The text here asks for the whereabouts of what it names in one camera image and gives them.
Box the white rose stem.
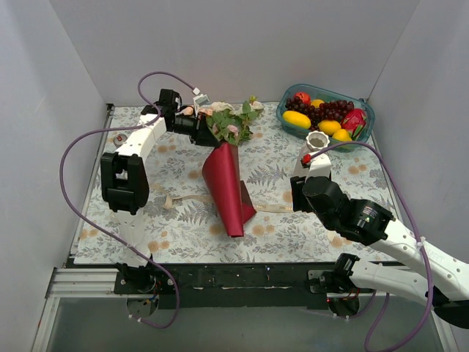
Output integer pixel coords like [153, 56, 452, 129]
[207, 102, 236, 130]

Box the orange fruit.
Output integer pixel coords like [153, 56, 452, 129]
[311, 99, 324, 109]

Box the pink rose stem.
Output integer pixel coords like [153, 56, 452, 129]
[211, 122, 240, 145]

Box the teal plastic fruit basket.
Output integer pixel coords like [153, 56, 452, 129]
[276, 84, 375, 142]

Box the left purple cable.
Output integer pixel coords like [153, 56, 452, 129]
[59, 71, 201, 329]

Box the yellow lemon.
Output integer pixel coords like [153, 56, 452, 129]
[318, 120, 341, 136]

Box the red apple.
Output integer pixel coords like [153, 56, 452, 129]
[293, 92, 311, 106]

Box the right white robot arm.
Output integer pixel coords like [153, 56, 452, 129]
[290, 176, 468, 329]

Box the white ribbed vase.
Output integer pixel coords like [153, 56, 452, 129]
[291, 131, 331, 179]

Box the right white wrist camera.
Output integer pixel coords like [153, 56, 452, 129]
[300, 154, 332, 179]

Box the small metal can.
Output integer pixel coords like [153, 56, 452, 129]
[113, 133, 127, 148]

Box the yellow mango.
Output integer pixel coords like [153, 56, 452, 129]
[282, 110, 311, 130]

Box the cream ribbon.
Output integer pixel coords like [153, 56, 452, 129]
[160, 194, 294, 214]

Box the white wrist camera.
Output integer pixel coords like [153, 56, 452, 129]
[300, 154, 332, 179]
[193, 94, 210, 116]

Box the peach rose stem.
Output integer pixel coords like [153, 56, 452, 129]
[180, 106, 213, 117]

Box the rose bud stem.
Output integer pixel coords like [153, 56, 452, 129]
[235, 96, 264, 144]

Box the red dragon fruit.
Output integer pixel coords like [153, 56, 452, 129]
[341, 109, 367, 140]

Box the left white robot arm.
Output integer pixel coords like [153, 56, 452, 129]
[100, 89, 218, 293]

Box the purple grape bunch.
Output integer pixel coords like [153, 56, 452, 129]
[285, 98, 355, 131]

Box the dark red wrapping paper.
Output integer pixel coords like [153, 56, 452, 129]
[202, 142, 256, 238]

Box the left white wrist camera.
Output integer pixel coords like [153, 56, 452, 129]
[193, 94, 210, 116]

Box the yellow pear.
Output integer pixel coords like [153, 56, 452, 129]
[332, 128, 352, 142]

